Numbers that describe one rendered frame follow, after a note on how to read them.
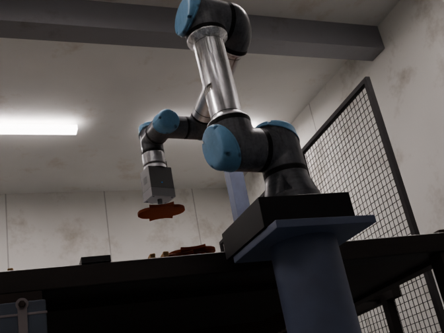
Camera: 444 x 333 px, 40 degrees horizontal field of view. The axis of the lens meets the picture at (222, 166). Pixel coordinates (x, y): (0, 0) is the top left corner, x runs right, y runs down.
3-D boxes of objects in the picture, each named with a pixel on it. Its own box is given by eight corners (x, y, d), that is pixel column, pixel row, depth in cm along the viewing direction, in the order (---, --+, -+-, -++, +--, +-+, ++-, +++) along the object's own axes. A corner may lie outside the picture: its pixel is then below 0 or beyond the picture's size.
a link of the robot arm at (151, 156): (137, 158, 203) (159, 160, 207) (139, 171, 201) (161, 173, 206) (147, 148, 197) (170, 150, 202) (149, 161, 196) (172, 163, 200)
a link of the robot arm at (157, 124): (188, 108, 198) (174, 125, 206) (156, 106, 192) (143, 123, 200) (192, 129, 194) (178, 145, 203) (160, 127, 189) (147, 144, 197)
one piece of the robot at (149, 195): (158, 169, 209) (165, 213, 202) (134, 167, 204) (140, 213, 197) (172, 156, 201) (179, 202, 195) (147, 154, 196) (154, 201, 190)
